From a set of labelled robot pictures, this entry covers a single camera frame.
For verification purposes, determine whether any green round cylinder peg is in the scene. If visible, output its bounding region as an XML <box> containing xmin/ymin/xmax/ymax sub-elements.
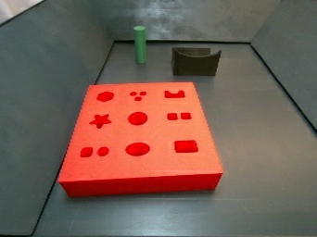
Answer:
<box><xmin>133</xmin><ymin>26</ymin><xmax>145</xmax><ymax>64</ymax></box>

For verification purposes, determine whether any red shape sorting board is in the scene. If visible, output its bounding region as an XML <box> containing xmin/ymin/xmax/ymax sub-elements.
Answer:
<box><xmin>58</xmin><ymin>82</ymin><xmax>223</xmax><ymax>197</ymax></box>

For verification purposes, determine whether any dark grey curved block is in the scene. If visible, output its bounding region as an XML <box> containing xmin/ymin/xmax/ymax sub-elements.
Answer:
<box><xmin>172</xmin><ymin>47</ymin><xmax>222</xmax><ymax>76</ymax></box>

